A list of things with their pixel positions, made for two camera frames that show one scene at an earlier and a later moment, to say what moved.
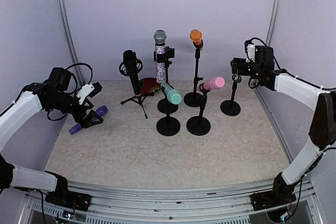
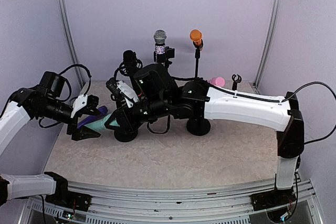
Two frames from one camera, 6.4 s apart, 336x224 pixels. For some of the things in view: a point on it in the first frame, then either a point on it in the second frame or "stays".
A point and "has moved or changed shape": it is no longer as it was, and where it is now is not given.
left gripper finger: (92, 118) → (83, 132)
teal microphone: (173, 96) has moved or changed shape
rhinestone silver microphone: (160, 36) stays
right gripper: (235, 66) → (122, 115)
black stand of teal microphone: (168, 126) → (126, 135)
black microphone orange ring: (129, 56) stays
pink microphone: (215, 83) stays
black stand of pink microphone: (199, 125) stays
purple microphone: (101, 111) stays
